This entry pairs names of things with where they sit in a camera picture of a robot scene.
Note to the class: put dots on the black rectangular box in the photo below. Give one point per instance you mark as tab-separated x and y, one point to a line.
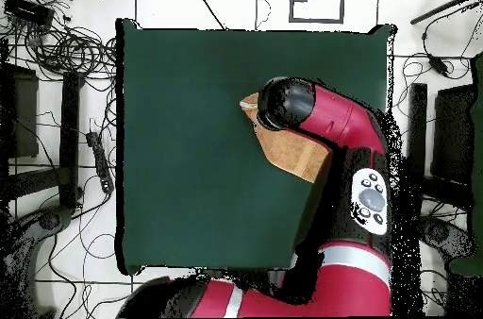
28	11

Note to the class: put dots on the orange terry towel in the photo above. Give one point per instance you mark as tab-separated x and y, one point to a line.
290	153

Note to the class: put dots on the grey chair base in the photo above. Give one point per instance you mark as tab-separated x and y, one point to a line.
41	224
445	236

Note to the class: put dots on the black rod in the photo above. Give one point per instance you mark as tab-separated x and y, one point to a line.
445	7

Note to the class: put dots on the black panel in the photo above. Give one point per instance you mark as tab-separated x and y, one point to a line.
22	115
453	134

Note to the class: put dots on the black power adapter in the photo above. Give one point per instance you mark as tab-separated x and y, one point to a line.
438	66

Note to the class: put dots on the black flat bar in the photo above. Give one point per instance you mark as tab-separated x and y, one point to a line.
69	137
418	126

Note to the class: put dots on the black power strip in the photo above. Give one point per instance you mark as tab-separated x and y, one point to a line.
100	160

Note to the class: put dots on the dark green table cloth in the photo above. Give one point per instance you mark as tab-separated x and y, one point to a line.
188	145

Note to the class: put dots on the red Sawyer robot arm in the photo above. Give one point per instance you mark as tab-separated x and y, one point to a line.
339	119

